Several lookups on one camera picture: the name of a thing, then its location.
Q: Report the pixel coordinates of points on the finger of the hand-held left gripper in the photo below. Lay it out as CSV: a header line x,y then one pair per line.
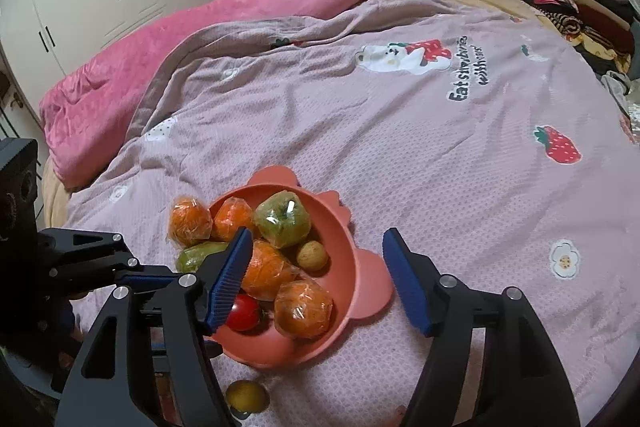
x,y
214,349
150,282

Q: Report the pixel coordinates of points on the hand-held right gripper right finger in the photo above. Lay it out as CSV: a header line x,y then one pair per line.
x,y
407,282

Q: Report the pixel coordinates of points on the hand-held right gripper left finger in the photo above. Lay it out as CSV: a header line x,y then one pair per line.
x,y
230,279

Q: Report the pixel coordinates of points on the red cherry tomato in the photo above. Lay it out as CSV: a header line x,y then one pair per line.
x,y
244,313

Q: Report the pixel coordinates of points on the plastic-wrapped green fruit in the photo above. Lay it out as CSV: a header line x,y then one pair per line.
x,y
200,257
282,219

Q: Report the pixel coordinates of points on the plastic-wrapped orange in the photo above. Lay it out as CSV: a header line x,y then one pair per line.
x,y
267,272
232,219
190,222
302,309

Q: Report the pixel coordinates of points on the brown longan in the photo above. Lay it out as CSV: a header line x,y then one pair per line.
x,y
245,396
312,255

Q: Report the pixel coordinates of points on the orange bear-shaped plate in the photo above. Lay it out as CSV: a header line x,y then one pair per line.
x,y
350,257

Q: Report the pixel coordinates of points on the pink printed blanket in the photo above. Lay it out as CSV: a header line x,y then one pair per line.
x,y
450,167

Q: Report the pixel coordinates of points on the pink quilt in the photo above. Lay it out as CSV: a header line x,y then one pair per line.
x,y
175,42

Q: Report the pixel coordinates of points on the stack of folded clothes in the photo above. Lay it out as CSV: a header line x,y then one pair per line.
x,y
575,2

